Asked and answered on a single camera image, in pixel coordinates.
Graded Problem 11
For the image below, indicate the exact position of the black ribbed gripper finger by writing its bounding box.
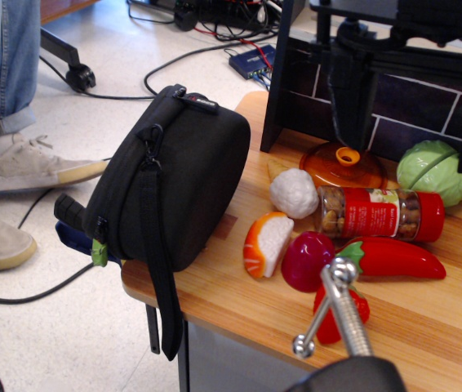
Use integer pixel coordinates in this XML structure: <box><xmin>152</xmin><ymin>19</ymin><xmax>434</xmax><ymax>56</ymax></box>
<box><xmin>54</xmin><ymin>194</ymin><xmax>86</xmax><ymax>227</ymax></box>

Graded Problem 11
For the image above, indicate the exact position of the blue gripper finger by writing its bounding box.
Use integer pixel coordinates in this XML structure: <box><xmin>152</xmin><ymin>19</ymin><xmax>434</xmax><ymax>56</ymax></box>
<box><xmin>55</xmin><ymin>221</ymin><xmax>121</xmax><ymax>263</ymax></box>

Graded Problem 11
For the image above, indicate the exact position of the black zipper bag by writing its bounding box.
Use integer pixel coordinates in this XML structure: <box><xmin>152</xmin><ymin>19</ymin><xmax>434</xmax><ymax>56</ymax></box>
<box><xmin>82</xmin><ymin>84</ymin><xmax>251</xmax><ymax>359</ymax></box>

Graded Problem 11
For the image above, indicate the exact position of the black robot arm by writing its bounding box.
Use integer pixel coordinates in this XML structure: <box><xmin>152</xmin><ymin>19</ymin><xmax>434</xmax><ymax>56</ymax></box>
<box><xmin>54</xmin><ymin>1</ymin><xmax>462</xmax><ymax>270</ymax></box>

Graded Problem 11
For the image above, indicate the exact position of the green zipper pull tab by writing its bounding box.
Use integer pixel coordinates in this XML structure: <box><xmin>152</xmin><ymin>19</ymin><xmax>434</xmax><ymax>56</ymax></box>
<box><xmin>91</xmin><ymin>239</ymin><xmax>109</xmax><ymax>267</ymax></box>

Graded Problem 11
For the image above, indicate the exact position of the beige suede shoe upper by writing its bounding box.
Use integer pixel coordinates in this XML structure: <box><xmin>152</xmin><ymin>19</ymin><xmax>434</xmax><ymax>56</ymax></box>
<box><xmin>0</xmin><ymin>133</ymin><xmax>108</xmax><ymax>192</ymax></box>

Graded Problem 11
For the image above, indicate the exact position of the black chair leg with caster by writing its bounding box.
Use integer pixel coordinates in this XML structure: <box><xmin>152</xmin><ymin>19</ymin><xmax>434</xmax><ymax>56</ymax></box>
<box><xmin>41</xmin><ymin>28</ymin><xmax>96</xmax><ymax>92</ymax></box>

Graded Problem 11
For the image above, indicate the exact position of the black table leg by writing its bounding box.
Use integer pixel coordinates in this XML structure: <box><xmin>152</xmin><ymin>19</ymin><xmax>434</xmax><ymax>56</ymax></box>
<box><xmin>145</xmin><ymin>305</ymin><xmax>190</xmax><ymax>392</ymax></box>

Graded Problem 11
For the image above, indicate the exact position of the blue jeans leg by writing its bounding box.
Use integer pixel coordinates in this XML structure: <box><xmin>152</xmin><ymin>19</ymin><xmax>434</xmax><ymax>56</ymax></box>
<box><xmin>0</xmin><ymin>1</ymin><xmax>41</xmax><ymax>136</ymax></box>

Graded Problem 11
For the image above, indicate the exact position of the toy shrimp sushi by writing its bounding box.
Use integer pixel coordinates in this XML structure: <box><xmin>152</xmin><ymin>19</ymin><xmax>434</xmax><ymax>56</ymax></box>
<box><xmin>242</xmin><ymin>212</ymin><xmax>294</xmax><ymax>278</ymax></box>

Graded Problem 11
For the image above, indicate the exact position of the white toy garlic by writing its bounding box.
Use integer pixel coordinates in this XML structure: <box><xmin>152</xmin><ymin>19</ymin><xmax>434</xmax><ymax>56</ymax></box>
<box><xmin>269</xmin><ymin>168</ymin><xmax>318</xmax><ymax>220</ymax></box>

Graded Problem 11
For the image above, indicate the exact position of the magenta toy plum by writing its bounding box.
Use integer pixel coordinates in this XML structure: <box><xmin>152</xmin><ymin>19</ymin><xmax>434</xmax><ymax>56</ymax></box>
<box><xmin>281</xmin><ymin>231</ymin><xmax>335</xmax><ymax>293</ymax></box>

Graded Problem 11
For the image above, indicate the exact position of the orange pot lid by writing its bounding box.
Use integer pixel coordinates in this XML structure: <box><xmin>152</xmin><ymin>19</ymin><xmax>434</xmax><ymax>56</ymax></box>
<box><xmin>300</xmin><ymin>142</ymin><xmax>388</xmax><ymax>189</ymax></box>

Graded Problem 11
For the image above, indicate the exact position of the red toy strawberry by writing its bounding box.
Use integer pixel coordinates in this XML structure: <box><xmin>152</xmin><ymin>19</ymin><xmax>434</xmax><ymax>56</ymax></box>
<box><xmin>313</xmin><ymin>285</ymin><xmax>371</xmax><ymax>345</ymax></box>

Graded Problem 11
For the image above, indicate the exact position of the red toy chili pepper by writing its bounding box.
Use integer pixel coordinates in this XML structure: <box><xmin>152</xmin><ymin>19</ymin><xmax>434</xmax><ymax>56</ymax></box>
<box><xmin>336</xmin><ymin>237</ymin><xmax>446</xmax><ymax>279</ymax></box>

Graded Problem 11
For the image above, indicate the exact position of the black clamp body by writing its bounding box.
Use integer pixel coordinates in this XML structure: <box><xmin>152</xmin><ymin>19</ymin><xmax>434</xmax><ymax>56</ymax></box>
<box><xmin>287</xmin><ymin>356</ymin><xmax>406</xmax><ymax>391</ymax></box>

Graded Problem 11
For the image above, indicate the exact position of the nut jar red lid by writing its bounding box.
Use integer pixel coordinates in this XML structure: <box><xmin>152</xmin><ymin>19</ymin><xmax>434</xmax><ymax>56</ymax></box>
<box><xmin>315</xmin><ymin>186</ymin><xmax>445</xmax><ymax>243</ymax></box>

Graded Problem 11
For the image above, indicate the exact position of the green toy cabbage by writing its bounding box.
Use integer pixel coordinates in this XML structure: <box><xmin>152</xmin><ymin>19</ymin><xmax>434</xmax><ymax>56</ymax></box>
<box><xmin>397</xmin><ymin>140</ymin><xmax>462</xmax><ymax>207</ymax></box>

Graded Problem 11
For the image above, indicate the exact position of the black floor cable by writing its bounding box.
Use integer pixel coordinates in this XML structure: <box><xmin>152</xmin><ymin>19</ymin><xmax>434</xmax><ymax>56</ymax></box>
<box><xmin>0</xmin><ymin>31</ymin><xmax>277</xmax><ymax>305</ymax></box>

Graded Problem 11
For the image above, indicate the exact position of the blue network switch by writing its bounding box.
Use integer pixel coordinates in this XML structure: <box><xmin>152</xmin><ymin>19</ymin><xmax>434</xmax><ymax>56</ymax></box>
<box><xmin>229</xmin><ymin>45</ymin><xmax>276</xmax><ymax>80</ymax></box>

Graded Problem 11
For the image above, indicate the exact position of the tangled cables and power strip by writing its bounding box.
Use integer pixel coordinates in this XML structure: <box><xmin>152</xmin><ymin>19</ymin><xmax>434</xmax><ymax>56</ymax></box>
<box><xmin>127</xmin><ymin>0</ymin><xmax>285</xmax><ymax>42</ymax></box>

